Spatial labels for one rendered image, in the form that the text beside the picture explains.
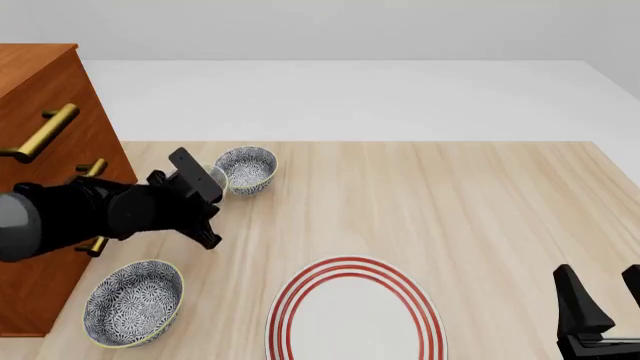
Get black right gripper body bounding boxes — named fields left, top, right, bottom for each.
left=554, top=330, right=640, bottom=360

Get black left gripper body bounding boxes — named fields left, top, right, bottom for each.
left=169, top=201, right=224, bottom=252

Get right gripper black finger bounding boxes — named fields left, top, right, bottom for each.
left=620, top=263, right=640, bottom=302
left=551, top=263, right=617, bottom=338

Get black white patterned bowl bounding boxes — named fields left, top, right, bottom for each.
left=81, top=258, right=186, bottom=350
left=213, top=144, right=279, bottom=197

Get white plate with red rings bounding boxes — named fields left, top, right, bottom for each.
left=264, top=254, right=449, bottom=360

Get brown wooden cabinet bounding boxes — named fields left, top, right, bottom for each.
left=0, top=43, right=139, bottom=338

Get short brass drawer handle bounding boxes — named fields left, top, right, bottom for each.
left=75, top=157, right=110, bottom=179
left=74, top=235, right=111, bottom=258

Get long brass drawer handle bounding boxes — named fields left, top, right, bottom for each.
left=0, top=102, right=81, bottom=165

